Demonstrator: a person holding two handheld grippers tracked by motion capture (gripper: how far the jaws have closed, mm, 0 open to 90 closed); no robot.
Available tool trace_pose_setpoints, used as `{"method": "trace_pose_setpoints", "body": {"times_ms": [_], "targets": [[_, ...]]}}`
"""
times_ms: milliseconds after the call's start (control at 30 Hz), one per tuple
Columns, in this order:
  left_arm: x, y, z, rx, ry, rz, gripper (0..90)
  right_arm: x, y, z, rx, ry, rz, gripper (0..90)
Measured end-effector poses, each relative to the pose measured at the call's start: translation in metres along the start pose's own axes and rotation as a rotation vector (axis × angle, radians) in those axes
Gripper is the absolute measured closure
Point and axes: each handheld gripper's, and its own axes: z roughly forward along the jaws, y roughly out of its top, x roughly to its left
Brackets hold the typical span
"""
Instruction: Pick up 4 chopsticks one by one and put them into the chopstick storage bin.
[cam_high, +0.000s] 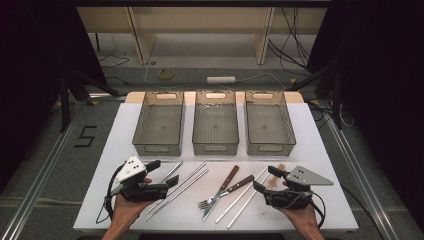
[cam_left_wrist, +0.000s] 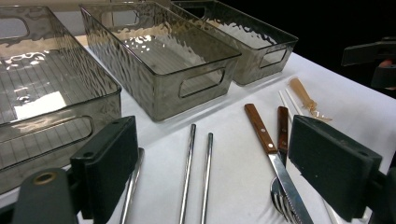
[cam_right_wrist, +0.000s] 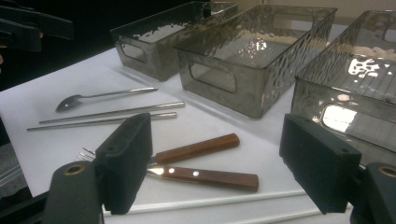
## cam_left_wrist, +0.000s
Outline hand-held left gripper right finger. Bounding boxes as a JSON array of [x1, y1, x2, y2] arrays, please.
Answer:
[[288, 115, 383, 222]]

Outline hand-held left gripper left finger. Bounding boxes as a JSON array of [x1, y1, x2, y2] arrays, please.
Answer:
[[69, 115, 140, 224]]

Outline metal spoon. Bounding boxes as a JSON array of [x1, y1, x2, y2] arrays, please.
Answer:
[[120, 147, 146, 224]]

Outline wooden-handled fork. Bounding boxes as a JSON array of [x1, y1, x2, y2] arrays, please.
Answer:
[[270, 105, 302, 224]]

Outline wooden-handled knife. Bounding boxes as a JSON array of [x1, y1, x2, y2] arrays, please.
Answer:
[[244, 103, 315, 224]]

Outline metal chopstick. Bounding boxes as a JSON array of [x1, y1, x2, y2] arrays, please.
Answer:
[[178, 123, 197, 224], [200, 133, 215, 224]]

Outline smoky clear plastic bin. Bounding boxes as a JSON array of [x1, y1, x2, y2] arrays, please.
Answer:
[[169, 0, 299, 87], [0, 4, 122, 195], [78, 1, 242, 122]]

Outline white table sheet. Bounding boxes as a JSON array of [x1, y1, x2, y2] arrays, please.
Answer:
[[0, 50, 396, 224]]

